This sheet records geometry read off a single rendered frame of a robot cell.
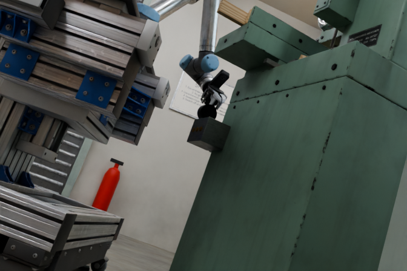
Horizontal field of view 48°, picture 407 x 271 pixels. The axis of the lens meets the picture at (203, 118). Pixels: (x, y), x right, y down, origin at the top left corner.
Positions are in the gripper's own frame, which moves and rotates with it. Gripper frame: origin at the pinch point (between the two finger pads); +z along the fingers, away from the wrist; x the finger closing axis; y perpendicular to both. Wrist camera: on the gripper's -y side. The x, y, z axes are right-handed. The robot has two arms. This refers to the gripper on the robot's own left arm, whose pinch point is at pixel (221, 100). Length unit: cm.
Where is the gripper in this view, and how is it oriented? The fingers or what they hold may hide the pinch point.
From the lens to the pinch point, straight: 188.5
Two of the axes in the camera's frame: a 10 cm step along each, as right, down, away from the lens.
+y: -4.9, 8.3, 2.7
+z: 1.7, 3.9, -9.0
